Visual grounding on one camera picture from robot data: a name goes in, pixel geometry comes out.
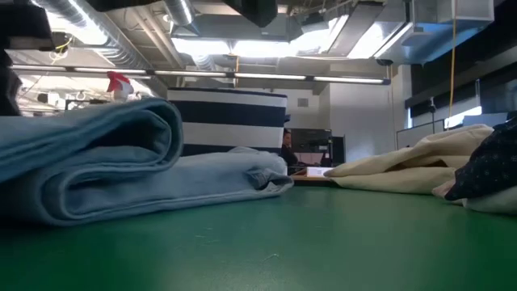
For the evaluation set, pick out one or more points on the clear bottle with red cap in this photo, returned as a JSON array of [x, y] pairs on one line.
[[119, 85]]

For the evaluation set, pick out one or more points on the grey wall plate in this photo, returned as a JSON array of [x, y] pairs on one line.
[[303, 102]]

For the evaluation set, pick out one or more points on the green table mat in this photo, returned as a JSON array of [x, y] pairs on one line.
[[303, 242]]

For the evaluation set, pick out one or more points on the black computer monitor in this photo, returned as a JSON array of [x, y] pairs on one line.
[[313, 140], [339, 149]]

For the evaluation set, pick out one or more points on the navy white striped basket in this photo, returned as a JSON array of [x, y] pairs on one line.
[[230, 121]]

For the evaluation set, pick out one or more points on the rectangular silver air duct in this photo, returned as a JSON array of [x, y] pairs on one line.
[[424, 36]]

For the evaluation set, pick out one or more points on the ribbed silver air duct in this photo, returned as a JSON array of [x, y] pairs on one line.
[[117, 50]]

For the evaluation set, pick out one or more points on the round silver air duct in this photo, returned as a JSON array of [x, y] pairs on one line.
[[179, 12]]

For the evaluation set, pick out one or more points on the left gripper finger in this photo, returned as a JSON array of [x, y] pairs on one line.
[[9, 89]]

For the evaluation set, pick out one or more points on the person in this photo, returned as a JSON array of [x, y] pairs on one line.
[[287, 151]]

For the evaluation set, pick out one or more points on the light wooden table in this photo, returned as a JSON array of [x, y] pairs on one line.
[[311, 180]]

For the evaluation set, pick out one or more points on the white printed flat box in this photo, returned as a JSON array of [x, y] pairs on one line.
[[319, 171]]

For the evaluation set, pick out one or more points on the dark navy garment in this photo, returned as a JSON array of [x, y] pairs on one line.
[[488, 165]]

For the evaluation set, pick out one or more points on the grey garment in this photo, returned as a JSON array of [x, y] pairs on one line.
[[121, 174]]

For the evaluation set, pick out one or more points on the cream cloth garment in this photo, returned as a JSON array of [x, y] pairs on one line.
[[404, 169]]

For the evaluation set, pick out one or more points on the linear ceiling lamp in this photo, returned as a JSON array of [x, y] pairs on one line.
[[347, 79], [81, 69]]

